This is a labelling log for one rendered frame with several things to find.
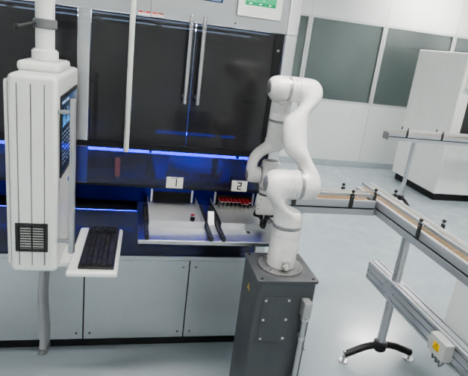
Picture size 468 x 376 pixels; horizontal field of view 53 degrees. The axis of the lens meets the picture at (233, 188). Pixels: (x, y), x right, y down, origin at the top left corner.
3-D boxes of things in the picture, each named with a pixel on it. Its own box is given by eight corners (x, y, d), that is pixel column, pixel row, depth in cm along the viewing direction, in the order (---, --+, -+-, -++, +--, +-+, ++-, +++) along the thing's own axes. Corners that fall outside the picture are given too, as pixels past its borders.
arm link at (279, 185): (305, 232, 187) (316, 175, 180) (261, 230, 183) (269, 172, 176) (295, 220, 198) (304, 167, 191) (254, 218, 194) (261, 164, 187)
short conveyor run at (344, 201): (265, 212, 263) (269, 186, 258) (258, 203, 277) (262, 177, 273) (374, 216, 279) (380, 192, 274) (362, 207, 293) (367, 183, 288)
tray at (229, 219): (209, 204, 253) (210, 198, 252) (255, 206, 259) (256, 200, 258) (220, 229, 222) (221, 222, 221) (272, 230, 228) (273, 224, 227)
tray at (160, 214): (146, 201, 246) (147, 195, 245) (195, 204, 252) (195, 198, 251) (148, 227, 214) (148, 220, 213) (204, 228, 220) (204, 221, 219)
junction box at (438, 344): (425, 346, 224) (431, 330, 221) (435, 346, 225) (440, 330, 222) (441, 363, 213) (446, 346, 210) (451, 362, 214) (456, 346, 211)
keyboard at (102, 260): (89, 229, 222) (89, 224, 222) (119, 230, 225) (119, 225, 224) (77, 268, 185) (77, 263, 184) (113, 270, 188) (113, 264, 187)
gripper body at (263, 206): (275, 189, 224) (272, 212, 227) (254, 189, 222) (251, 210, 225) (280, 194, 217) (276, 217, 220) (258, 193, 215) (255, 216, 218)
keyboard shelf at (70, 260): (63, 230, 223) (63, 226, 222) (122, 233, 229) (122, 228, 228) (43, 277, 181) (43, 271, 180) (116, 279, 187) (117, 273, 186)
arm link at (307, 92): (276, 200, 190) (313, 201, 194) (286, 198, 178) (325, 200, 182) (279, 80, 194) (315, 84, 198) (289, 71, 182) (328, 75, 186)
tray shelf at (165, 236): (136, 204, 245) (136, 201, 245) (263, 210, 261) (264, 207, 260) (137, 243, 201) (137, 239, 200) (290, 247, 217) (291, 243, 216)
